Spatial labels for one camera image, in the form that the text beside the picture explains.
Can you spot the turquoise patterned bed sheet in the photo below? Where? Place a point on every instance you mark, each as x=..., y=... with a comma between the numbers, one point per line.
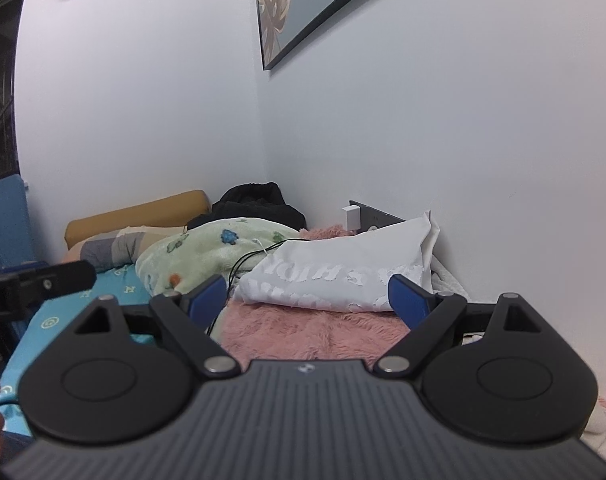
x=48, y=322

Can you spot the blue covered chair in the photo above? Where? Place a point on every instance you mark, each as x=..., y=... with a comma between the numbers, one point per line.
x=17, y=244

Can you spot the pink fluffy blanket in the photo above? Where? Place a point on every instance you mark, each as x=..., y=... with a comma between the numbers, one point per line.
x=264, y=331

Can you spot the green fleece cartoon blanket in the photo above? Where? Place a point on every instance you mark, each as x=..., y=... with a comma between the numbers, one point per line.
x=184, y=261

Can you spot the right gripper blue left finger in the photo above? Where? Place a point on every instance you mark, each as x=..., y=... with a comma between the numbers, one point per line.
x=184, y=321

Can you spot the white t-shirt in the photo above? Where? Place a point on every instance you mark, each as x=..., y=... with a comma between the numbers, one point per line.
x=346, y=273

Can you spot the tan headboard cushion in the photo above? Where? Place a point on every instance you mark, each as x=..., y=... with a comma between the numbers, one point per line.
x=175, y=210

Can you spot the black clothing pile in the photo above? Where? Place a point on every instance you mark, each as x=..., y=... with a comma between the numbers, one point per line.
x=253, y=200

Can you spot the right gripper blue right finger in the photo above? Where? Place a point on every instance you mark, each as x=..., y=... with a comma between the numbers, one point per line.
x=430, y=319

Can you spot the white wall charger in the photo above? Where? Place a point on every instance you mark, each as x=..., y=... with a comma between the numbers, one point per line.
x=352, y=218

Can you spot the striped pillow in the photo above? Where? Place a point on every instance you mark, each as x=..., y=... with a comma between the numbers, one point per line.
x=111, y=250

